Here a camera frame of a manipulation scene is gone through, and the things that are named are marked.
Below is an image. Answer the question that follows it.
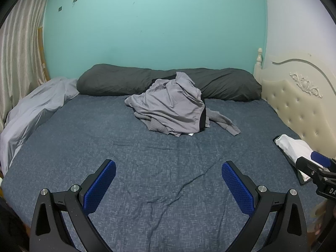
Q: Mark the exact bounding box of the wooden wall trim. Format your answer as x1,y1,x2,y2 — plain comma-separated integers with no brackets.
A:
38,28,51,82

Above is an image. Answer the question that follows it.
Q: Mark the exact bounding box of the striped beige curtain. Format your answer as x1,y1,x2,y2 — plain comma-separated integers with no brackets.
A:
0,0,51,128

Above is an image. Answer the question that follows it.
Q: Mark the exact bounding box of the light grey blanket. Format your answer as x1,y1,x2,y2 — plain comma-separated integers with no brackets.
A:
0,77,79,175

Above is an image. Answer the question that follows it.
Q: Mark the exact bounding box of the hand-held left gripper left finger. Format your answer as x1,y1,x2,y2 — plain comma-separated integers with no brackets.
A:
30,159,117,252

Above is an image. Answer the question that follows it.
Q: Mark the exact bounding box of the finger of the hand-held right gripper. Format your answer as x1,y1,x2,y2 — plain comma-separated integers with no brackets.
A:
296,156,327,180
310,151,336,168

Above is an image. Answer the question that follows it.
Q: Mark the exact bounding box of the light grey jacket black trim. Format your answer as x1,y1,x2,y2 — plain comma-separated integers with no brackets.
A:
125,72,210,137

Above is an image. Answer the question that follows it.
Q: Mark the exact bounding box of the dark grey long pillow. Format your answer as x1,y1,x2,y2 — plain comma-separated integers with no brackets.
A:
77,63,262,102

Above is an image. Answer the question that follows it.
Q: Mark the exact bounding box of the bed with blue-grey sheet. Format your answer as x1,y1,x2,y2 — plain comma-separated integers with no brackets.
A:
0,94,327,252

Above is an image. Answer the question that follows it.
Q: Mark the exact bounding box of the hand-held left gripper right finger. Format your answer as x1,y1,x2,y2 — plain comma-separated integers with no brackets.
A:
221,161,308,252

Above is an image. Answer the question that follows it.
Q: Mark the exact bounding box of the cream tufted headboard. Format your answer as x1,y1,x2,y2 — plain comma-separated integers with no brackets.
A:
253,48,336,162

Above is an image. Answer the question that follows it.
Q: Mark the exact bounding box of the white folded garment black trim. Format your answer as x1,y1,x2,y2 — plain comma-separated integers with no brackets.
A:
273,134,328,185

